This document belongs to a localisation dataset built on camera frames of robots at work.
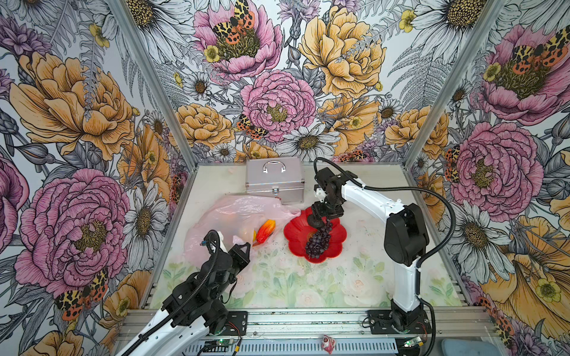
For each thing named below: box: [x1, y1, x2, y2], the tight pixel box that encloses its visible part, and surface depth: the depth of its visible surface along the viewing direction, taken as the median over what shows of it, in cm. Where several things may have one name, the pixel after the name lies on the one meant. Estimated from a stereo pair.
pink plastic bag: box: [183, 193, 301, 269], surface depth 93 cm
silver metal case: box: [244, 156, 306, 205], surface depth 99 cm
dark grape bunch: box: [305, 221, 333, 259], surface depth 91 cm
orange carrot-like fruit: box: [252, 219, 277, 247], surface depth 94 cm
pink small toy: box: [320, 334, 337, 355], surface depth 68 cm
